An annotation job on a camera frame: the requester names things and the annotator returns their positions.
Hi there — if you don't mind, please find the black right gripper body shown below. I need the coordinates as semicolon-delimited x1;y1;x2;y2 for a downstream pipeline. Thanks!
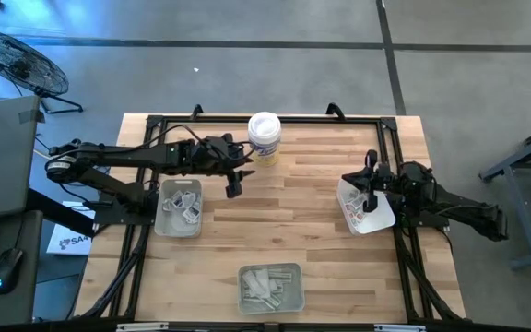
341;165;403;197

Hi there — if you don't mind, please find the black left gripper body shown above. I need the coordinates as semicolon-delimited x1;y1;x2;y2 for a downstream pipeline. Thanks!
190;135;256;179

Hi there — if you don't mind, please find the long white bandage wrapper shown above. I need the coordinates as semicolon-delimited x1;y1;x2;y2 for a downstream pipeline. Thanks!
254;268;274;292

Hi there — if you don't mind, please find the translucent grey plastic tray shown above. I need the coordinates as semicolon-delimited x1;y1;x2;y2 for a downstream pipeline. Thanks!
237;262;307;315

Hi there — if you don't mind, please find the white plastic tray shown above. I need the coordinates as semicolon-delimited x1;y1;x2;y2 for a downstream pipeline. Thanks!
336;178;397;237

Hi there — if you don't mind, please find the yellow disinfecting wipes canister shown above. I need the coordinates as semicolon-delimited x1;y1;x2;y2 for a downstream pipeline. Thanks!
247;111;283;168

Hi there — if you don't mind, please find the small grey plastic tray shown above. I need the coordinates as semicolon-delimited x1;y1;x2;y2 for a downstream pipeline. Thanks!
154;178;205;239

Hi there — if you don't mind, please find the white printed paper sheet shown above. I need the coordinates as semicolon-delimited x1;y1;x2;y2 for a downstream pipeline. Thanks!
45;199;97;256

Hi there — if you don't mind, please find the black bar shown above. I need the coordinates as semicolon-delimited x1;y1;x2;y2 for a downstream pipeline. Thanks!
25;187;99;239

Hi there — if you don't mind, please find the grey box with tape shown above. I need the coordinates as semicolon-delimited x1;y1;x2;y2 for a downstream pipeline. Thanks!
0;95;45;222

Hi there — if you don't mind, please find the black floor fan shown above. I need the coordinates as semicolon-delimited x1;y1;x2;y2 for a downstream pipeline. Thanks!
0;29;85;114

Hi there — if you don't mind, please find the black computer mouse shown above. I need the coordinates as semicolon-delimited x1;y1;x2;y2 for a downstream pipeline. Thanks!
0;247;25;296

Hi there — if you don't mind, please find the dark grey desk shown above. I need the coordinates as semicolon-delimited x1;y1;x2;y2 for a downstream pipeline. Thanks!
0;209;44;326

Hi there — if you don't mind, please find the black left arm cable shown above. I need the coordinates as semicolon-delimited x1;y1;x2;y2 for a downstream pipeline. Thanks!
140;124;255;163

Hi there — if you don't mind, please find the black aluminium table frame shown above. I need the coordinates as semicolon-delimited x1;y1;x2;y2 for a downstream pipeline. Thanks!
77;101;467;324

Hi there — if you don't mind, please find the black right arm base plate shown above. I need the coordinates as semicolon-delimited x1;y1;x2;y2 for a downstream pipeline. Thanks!
396;209;452;231

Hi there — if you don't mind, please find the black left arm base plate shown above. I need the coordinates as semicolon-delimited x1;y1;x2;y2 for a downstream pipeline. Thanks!
90;190;157;228

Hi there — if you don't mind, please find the silver metal bracket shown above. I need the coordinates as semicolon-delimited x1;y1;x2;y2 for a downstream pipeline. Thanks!
373;323;427;332
115;322;171;332

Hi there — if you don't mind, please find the blue-grey metal table frame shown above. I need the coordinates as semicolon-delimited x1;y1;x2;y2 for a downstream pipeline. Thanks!
478;117;531;272

